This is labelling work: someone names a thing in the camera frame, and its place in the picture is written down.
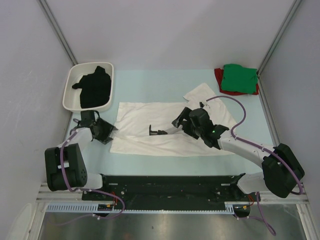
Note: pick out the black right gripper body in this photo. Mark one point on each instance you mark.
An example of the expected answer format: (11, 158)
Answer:
(194, 132)

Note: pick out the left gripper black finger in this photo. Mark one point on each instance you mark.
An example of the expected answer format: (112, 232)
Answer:
(104, 126)
(103, 138)

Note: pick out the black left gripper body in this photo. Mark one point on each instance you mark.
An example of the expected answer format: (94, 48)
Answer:
(96, 120)

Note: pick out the white t-shirt with robot print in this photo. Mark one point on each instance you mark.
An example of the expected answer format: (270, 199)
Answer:
(146, 128)

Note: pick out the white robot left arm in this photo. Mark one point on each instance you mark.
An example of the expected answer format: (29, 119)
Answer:
(64, 164)

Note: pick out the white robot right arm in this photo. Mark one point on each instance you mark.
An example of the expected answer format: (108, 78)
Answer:
(281, 171)

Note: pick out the white plastic bin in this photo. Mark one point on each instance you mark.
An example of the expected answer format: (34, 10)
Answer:
(71, 100)

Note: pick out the black t-shirt in bin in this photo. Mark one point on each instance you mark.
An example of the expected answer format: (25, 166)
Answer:
(95, 88)

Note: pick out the red folded t-shirt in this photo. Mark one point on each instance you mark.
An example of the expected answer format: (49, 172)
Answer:
(219, 76)

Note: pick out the green folded t-shirt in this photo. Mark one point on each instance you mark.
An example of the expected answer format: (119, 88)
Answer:
(237, 78)

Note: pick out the left aluminium corner post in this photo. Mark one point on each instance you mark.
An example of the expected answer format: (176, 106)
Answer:
(48, 13)

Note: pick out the aluminium corner post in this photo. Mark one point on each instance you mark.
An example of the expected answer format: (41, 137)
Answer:
(48, 13)
(281, 31)

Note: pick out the right aluminium corner post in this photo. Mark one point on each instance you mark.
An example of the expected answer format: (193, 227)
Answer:
(281, 31)

